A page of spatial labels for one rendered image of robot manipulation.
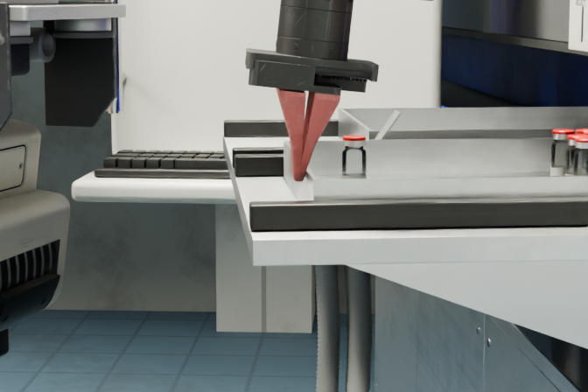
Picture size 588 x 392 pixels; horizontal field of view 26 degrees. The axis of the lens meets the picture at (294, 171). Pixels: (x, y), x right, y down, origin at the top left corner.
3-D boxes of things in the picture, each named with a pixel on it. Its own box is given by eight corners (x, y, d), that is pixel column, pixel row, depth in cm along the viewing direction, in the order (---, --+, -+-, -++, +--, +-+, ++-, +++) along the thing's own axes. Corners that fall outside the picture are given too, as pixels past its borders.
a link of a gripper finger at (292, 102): (361, 192, 99) (374, 72, 98) (269, 184, 98) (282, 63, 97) (353, 179, 106) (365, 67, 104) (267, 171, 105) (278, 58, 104)
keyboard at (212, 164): (388, 167, 184) (388, 150, 184) (387, 181, 170) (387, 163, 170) (116, 164, 188) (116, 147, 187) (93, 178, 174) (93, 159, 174)
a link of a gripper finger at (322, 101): (331, 190, 99) (344, 69, 97) (239, 181, 98) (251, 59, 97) (324, 177, 105) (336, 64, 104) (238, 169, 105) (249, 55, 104)
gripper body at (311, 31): (377, 88, 98) (388, -8, 97) (245, 75, 97) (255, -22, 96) (367, 83, 104) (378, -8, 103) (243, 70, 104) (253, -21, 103)
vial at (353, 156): (364, 185, 115) (364, 137, 115) (367, 189, 113) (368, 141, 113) (339, 185, 115) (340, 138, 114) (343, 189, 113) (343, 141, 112)
